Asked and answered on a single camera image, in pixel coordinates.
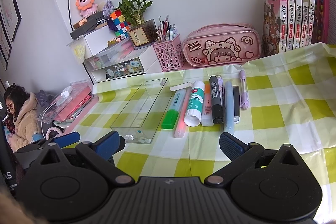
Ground orange cap pink highlighter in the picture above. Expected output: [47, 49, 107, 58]
[201, 84, 214, 127]

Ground clear plastic organizer tray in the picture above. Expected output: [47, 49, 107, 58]
[111, 78, 172, 144]

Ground black grey marker pen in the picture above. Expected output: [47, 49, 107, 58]
[210, 76, 223, 124]

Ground light blue grey pen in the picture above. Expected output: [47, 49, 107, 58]
[224, 81, 235, 135]

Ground white teal glue stick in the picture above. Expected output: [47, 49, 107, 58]
[184, 80, 205, 127]

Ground lilac clear mechanical pencil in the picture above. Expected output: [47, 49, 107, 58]
[239, 70, 249, 110]

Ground pink highlighter pen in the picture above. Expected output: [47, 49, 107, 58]
[174, 87, 191, 139]

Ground black white case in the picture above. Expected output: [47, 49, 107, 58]
[233, 85, 240, 124]

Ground green cap highlighter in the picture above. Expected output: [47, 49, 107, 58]
[162, 89, 186, 130]

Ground purple cartoon pen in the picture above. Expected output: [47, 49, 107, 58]
[217, 75, 224, 106]

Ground white eraser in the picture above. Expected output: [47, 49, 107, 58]
[170, 83, 192, 92]

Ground person in beige coat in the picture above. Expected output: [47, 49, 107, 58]
[4, 84, 41, 152]

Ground green checkered tablecloth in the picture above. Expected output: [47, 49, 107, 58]
[63, 43, 336, 224]

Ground white drawer organizer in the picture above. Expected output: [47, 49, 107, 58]
[84, 46, 162, 84]

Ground clear stacked storage box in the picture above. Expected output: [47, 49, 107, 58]
[84, 39, 134, 69]

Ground small dwarf figurine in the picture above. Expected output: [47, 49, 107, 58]
[108, 36, 123, 47]

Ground white box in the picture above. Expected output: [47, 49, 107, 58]
[84, 26, 116, 59]

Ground pink cat pencil case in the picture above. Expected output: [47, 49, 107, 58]
[182, 23, 261, 68]

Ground pink perforated pen holder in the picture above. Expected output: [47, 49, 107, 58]
[152, 34, 186, 72]

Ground black flat box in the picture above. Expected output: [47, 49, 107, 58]
[70, 11, 106, 40]

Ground bamboo plant in glass pot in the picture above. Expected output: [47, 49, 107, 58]
[118, 0, 158, 48]

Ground colourful rubik cube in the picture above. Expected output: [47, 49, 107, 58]
[110, 10, 131, 39]

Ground pens in holder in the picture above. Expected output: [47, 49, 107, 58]
[157, 15, 178, 42]

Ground purple tassel pouch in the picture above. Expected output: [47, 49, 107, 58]
[102, 0, 115, 19]

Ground pink lion toy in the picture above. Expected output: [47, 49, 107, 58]
[75, 0, 98, 18]

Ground pink book set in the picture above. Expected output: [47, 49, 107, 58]
[262, 0, 315, 56]

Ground pink abacus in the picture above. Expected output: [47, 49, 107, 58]
[313, 0, 329, 43]

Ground framed wall picture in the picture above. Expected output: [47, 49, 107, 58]
[1, 0, 22, 42]

